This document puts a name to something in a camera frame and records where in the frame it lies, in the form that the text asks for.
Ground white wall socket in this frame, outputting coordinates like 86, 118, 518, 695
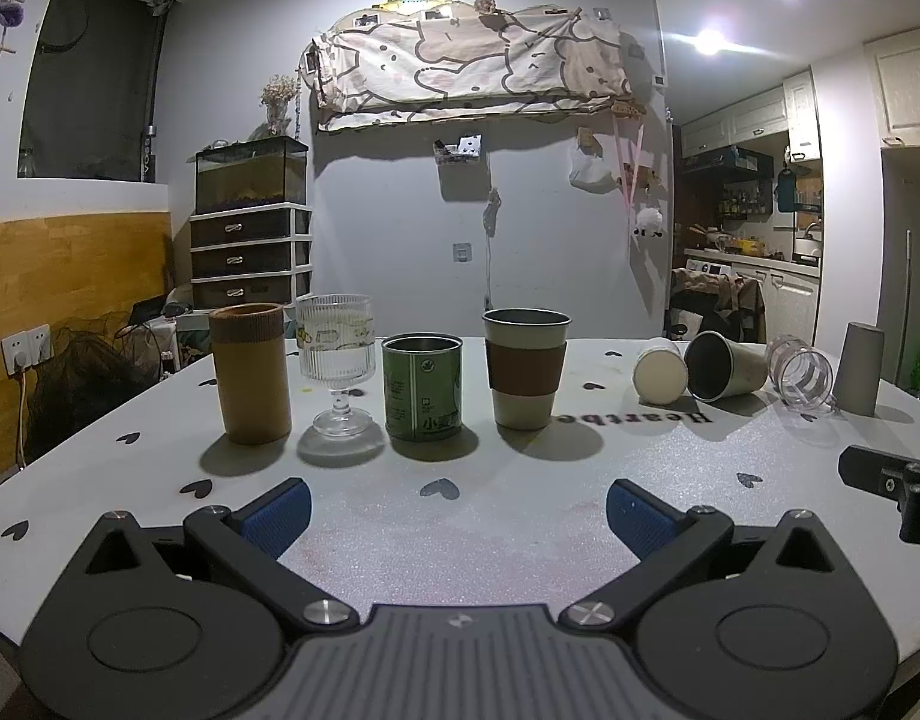
0, 323, 54, 378

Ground white heart-print table mat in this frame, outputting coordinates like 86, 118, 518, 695
0, 334, 920, 720

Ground white drawer unit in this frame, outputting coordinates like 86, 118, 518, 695
188, 205, 315, 309

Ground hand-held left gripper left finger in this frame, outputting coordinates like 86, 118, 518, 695
82, 478, 361, 635

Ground clear plastic cup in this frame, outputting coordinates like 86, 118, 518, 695
765, 334, 840, 415

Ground kitchen counter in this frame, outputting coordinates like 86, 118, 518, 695
682, 244, 822, 278

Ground grey cup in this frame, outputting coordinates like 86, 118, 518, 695
830, 322, 886, 419

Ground white hanging bag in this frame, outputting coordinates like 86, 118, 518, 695
566, 144, 619, 189

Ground printed blanket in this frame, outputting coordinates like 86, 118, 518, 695
305, 3, 634, 134

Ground dark window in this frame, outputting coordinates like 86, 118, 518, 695
16, 0, 177, 185

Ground chair with draped clothes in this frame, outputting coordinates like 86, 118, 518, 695
667, 268, 768, 347

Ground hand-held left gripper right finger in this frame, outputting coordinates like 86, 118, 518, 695
559, 478, 840, 629

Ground white kitchen wall cabinets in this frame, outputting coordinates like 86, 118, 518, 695
680, 69, 822, 163

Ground white paper cup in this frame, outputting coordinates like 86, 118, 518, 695
631, 337, 690, 404

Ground black laptop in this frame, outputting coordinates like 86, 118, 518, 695
128, 295, 170, 329

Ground stainless steel cup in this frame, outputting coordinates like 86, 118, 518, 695
683, 330, 773, 402

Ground green tin cup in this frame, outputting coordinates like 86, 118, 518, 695
380, 334, 464, 444

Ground dark net cloth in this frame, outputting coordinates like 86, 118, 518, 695
34, 330, 144, 462

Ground beige cup with brown sleeve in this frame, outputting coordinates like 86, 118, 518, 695
481, 307, 573, 432

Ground dried flowers in vase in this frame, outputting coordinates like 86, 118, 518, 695
260, 74, 301, 139

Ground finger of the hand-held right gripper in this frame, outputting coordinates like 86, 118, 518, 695
838, 445, 920, 545

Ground glass fish tank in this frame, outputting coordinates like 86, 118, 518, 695
194, 136, 311, 215

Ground brown cardboard cup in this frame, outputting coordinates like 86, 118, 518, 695
208, 303, 294, 446

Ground ribbed glass goblet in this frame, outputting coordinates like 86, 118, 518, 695
295, 293, 377, 438

